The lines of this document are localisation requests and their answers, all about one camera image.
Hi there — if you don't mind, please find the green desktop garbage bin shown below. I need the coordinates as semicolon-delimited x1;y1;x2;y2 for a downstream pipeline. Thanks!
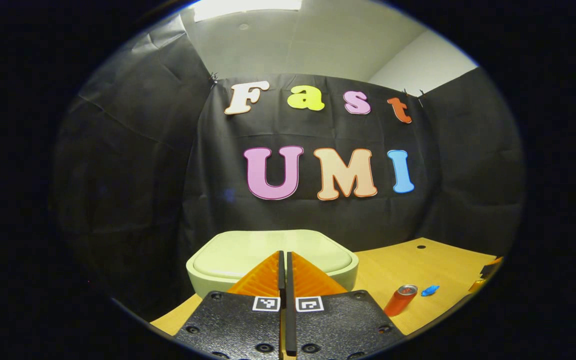
186;229;360;301

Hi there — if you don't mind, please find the black backdrop cloth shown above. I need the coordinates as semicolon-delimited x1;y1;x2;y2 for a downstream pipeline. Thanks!
50;12;526;321

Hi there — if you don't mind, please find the red pop can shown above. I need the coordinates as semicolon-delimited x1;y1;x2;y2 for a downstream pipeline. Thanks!
383;284;419;318

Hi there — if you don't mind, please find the wooden desktop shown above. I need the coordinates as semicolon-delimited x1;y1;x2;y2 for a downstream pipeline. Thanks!
149;237;504;360

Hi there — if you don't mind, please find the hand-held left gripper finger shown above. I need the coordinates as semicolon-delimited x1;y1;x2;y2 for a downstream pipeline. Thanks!
286;251;406;360
174;250;286;360

